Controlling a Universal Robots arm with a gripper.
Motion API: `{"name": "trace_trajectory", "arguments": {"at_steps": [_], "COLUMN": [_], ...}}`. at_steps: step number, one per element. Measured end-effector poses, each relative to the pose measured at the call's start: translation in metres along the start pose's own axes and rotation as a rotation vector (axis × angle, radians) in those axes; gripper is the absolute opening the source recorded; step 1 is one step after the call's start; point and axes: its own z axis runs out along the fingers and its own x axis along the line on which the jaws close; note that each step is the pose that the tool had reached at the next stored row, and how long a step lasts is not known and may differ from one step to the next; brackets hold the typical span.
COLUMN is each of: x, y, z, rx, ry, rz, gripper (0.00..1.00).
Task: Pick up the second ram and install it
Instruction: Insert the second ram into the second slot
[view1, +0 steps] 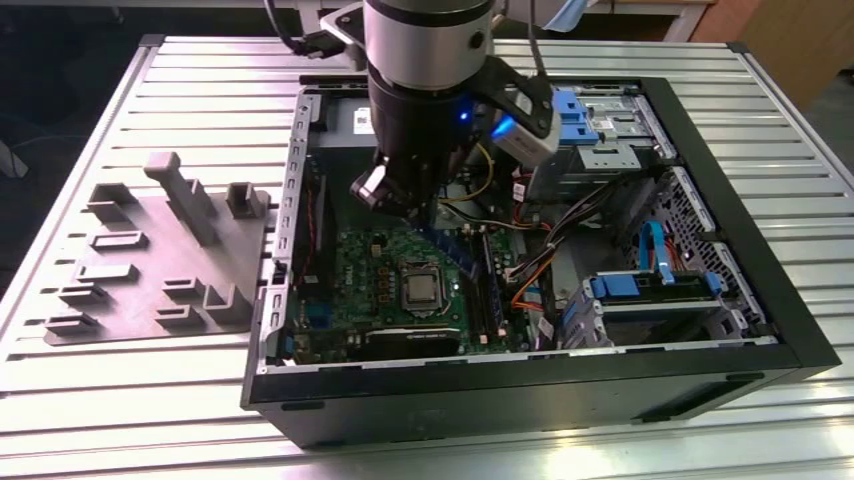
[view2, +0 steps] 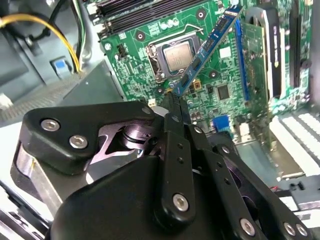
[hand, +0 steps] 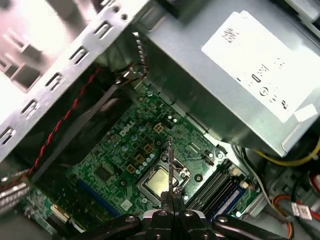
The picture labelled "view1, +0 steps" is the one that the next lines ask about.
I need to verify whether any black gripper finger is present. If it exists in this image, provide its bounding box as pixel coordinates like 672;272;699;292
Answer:
348;166;405;217
399;191;443;234

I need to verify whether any grey power supply unit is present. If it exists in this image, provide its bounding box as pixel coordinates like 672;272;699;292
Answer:
311;94;447;232

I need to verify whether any green motherboard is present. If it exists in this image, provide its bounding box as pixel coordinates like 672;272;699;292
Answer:
292;225;535;362

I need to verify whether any silver CPU in socket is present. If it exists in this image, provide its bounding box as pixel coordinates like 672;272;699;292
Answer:
397;272;447;307

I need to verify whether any blue drive bay latch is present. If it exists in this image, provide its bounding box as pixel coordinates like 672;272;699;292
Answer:
551;88;596;147

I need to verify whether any black graphics card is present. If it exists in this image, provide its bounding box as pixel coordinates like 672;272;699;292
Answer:
347;323;463;362

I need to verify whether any silver drive cage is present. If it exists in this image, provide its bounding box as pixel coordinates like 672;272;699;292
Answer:
530;82;676;202

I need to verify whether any grey parts rack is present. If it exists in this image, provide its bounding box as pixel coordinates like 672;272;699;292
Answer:
40;151;279;347

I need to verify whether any blue disk carrier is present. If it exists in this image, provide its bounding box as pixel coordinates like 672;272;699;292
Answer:
580;269;728;317

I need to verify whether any black open PC case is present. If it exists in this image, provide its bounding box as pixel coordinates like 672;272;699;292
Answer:
239;74;842;449

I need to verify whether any wooden cabinet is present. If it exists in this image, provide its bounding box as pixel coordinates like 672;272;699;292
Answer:
686;0;854;111

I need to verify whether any thin red wire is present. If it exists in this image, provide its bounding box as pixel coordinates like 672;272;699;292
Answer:
300;159;320;281

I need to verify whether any yellow wire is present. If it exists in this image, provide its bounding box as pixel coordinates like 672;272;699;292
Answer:
443;144;496;204

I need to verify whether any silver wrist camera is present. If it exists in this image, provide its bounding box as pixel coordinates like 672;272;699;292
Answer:
488;110;563;166

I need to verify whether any black camera bracket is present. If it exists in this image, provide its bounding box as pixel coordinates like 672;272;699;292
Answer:
473;53;556;132

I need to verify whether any black wire bundle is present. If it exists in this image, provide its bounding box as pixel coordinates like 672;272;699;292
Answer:
543;169;668;251

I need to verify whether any silver camera bracket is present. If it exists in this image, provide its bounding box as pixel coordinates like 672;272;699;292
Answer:
317;3;369;72

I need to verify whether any orange wire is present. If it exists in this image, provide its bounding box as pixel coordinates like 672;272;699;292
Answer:
510;247;556;312

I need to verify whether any black camera cable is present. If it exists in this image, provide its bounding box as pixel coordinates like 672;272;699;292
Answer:
263;0;301;51
526;0;552;81

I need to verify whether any blue flat data wire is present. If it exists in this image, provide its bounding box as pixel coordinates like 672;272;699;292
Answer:
638;221;678;287

